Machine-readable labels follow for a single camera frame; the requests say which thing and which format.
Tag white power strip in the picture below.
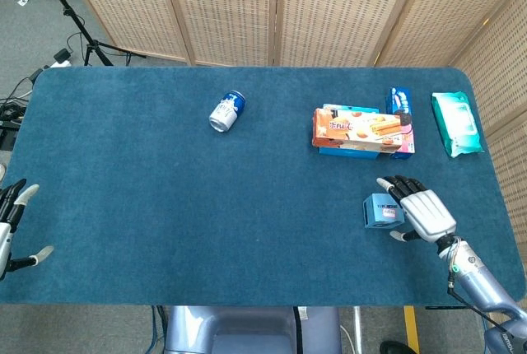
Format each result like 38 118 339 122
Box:
49 49 74 68

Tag flat blue cardboard box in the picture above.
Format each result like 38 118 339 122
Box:
316 103 380 161

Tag black tripod stand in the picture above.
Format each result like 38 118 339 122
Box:
32 0 146 68

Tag blue table cloth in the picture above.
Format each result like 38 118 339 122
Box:
0 66 518 308

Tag small light blue speaker box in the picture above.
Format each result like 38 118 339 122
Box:
362 193 406 231

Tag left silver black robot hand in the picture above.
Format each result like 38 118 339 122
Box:
0 179 55 281

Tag blue white drink can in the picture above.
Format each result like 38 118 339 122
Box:
208 90 247 133

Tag green wet wipes pack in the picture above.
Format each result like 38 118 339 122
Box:
430 91 485 159

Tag black floor cables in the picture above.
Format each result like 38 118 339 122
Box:
0 66 46 127

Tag blue cookie package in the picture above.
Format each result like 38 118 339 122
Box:
385 86 416 161

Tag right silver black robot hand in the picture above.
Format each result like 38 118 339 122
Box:
376 175 458 245

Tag silver blue robot base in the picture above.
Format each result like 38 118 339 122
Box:
164 305 343 354

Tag orange wafer biscuit box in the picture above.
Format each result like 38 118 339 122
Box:
309 107 403 153

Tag black shoe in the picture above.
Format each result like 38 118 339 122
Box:
379 340 413 354

